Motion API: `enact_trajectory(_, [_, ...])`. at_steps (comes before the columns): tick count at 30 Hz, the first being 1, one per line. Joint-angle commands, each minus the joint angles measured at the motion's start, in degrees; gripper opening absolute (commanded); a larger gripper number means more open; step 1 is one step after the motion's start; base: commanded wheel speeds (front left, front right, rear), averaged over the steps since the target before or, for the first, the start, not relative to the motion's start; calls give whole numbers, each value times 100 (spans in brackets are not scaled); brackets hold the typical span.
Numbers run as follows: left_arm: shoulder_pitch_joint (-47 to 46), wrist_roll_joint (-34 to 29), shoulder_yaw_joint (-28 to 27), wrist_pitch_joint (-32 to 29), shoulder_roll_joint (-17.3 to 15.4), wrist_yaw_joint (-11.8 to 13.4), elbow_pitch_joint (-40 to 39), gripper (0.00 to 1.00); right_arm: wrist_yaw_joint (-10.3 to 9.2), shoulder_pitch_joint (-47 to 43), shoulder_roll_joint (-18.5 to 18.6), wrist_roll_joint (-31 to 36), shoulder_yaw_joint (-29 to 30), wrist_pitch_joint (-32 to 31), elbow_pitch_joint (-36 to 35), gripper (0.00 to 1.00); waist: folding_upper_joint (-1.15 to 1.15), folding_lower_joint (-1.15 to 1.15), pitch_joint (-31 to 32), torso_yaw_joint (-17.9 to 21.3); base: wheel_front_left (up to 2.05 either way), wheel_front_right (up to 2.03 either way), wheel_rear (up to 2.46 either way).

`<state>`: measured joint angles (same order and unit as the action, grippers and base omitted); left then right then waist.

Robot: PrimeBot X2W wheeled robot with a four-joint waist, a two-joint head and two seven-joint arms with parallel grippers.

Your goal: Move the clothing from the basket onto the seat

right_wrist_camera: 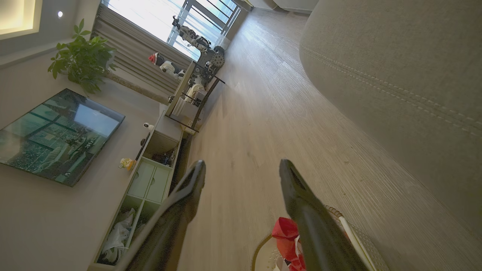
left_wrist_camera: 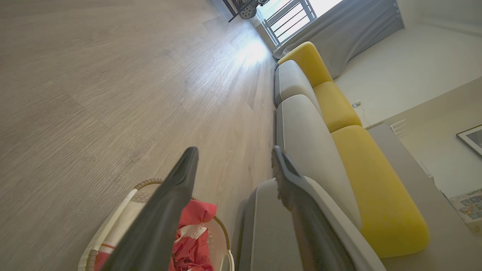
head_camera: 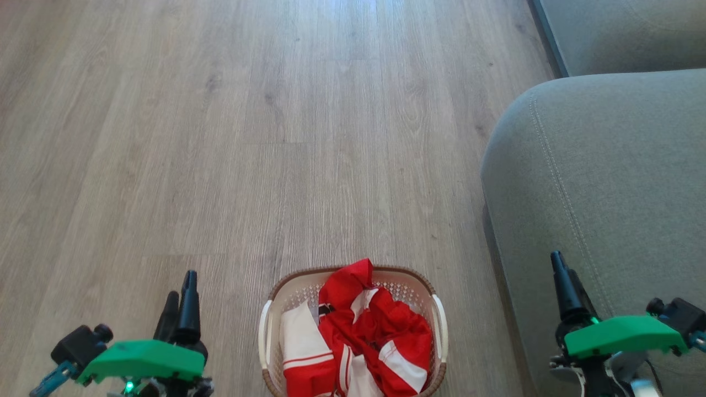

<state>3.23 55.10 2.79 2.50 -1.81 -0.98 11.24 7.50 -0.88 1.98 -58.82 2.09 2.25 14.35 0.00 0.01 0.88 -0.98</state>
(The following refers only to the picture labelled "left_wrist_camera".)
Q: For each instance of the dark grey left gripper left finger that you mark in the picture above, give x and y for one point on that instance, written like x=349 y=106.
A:
x=158 y=222

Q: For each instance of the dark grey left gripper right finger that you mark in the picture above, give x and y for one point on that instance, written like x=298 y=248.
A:
x=308 y=226

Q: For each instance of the red and white garment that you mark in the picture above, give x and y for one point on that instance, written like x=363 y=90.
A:
x=196 y=214

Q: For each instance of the grey sofa seat cushion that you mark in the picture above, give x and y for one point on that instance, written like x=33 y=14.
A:
x=312 y=150
x=292 y=81
x=263 y=233

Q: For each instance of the yellow sofa backrest cushion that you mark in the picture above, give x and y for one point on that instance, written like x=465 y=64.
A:
x=307 y=62
x=335 y=107
x=376 y=188

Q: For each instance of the white laundry basket brown rim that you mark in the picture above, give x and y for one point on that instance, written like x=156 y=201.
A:
x=219 y=239

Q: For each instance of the printed paper box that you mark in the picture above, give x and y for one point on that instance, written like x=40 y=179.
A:
x=469 y=207

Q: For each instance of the grey curtain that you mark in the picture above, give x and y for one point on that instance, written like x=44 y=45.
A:
x=350 y=30

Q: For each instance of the grey balcony window railing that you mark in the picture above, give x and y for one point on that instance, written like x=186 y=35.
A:
x=288 y=19

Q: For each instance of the wheeled toy robot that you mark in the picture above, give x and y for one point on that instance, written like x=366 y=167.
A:
x=247 y=11

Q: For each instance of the grey wall panel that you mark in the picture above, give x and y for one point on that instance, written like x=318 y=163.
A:
x=425 y=210

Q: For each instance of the white wall socket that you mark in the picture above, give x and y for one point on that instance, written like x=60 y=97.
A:
x=356 y=104

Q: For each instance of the framed wall picture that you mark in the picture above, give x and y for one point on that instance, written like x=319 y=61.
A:
x=472 y=139

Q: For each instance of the black frame side table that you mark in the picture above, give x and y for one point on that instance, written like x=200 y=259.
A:
x=235 y=9

